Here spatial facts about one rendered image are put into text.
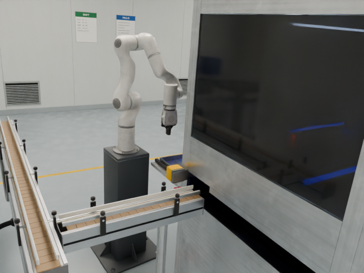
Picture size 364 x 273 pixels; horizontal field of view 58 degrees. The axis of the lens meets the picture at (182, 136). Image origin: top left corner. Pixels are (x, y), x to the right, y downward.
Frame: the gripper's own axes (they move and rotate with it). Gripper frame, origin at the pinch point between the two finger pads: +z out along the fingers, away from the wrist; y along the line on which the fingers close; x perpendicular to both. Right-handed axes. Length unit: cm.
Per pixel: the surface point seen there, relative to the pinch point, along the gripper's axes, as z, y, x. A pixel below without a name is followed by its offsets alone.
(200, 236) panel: 37, -13, -61
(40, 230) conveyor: 15, -88, -55
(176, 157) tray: 18.7, 6.3, -1.9
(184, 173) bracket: 7.3, -15.1, -45.6
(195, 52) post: -54, -13, -44
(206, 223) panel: 27, -13, -66
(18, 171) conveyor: 15, -89, 6
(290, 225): -1, -13, -113
